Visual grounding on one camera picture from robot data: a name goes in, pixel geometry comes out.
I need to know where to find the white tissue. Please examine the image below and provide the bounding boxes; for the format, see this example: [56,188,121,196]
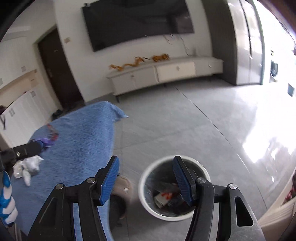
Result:
[13,155,44,187]

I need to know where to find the purple snack wrapper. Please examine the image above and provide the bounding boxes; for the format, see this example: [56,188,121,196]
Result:
[30,138,55,150]

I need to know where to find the red clear plastic wrapper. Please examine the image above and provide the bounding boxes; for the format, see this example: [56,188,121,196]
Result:
[47,123,59,141]

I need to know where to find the white round trash bin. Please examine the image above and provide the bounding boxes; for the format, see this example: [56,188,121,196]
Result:
[138,155,212,222]

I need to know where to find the blue white gloved hand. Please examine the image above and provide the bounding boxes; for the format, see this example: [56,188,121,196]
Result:
[1,171,18,226]

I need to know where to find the white shoe cabinet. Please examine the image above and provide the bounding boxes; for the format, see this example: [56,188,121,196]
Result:
[1,70,60,150]

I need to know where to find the dark shoes by door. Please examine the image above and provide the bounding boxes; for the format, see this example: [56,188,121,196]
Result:
[51,109,63,121]

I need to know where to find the blue fuzzy table cloth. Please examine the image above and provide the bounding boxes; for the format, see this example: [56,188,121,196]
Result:
[11,101,127,235]

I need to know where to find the dark brown entrance door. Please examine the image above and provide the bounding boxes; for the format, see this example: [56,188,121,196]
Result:
[38,29,83,109]

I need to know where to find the white tv console cabinet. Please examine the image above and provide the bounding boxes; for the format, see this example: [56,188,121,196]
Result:
[107,57,223,97]

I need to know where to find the golden dragon figurine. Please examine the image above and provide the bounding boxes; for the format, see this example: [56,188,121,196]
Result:
[109,57,145,72]

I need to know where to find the golden tiger figurine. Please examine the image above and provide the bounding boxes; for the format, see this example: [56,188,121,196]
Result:
[152,54,170,62]

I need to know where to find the grey tall cabinet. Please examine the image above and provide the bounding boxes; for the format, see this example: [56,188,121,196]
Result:
[202,1,265,86]

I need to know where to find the black wall television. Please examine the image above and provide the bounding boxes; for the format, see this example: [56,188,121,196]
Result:
[81,0,194,52]

